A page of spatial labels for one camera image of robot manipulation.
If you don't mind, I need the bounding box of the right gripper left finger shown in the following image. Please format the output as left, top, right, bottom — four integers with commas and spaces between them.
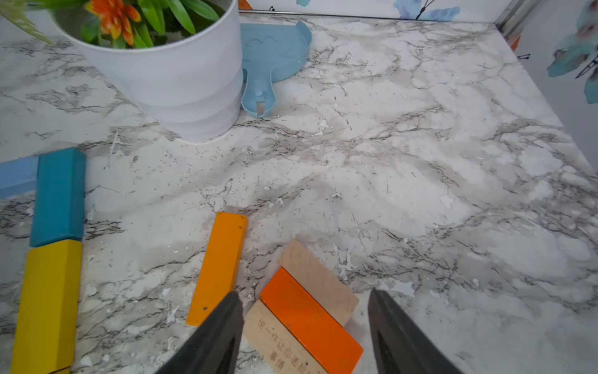
157, 291, 244, 374

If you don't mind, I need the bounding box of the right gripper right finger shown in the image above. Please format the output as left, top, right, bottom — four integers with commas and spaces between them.
368, 289, 461, 374

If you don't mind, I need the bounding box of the amber orange block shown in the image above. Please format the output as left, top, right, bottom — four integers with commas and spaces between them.
186, 212, 248, 326

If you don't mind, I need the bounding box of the red orange block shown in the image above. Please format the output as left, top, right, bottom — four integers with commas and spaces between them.
259, 268, 364, 373

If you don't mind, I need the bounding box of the yellow block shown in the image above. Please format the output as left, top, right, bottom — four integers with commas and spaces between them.
10, 240, 82, 373

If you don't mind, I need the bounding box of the teal block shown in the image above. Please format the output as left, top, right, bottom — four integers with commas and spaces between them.
30, 148, 86, 248

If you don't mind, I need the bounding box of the light blue block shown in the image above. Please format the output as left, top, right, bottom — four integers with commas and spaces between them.
0, 156, 39, 199

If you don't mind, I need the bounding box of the natural wood printed block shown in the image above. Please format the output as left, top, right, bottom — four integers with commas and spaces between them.
243, 301, 326, 374

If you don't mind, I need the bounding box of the natural wood block right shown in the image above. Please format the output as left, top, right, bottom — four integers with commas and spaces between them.
278, 239, 359, 327

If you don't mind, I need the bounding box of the white pot with flowers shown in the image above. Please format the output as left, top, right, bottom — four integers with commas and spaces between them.
1, 1, 243, 142

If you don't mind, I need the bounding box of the light blue dustpan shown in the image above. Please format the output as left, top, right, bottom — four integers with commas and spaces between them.
241, 21, 312, 118

